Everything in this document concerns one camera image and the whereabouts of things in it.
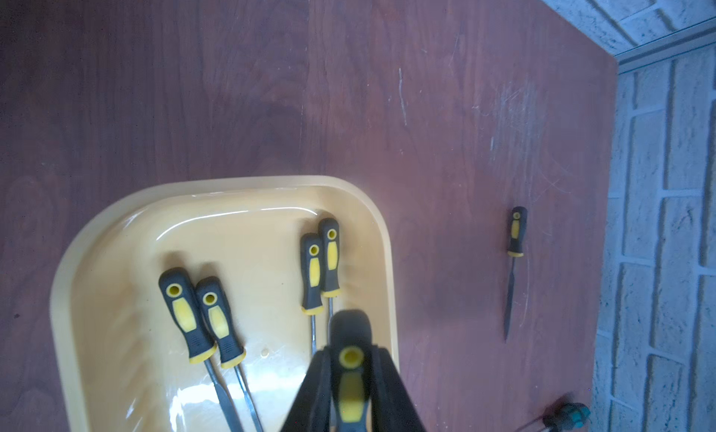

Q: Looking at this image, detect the yellow plastic tray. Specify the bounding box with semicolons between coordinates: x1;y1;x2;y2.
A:
50;176;398;431

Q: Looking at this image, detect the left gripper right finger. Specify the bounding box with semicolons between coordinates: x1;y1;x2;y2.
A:
371;346;426;432

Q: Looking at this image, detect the black yellow file tool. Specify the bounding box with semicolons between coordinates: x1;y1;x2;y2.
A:
319;218;341;324
503;206;528;341
329;309;372;431
158;267;244;431
196;277;264;432
299;233;323;355

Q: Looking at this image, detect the green black screwdriver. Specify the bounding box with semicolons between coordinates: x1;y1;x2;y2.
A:
518;403;591;432

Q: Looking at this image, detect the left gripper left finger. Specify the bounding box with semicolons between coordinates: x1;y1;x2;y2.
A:
280;348;332;432

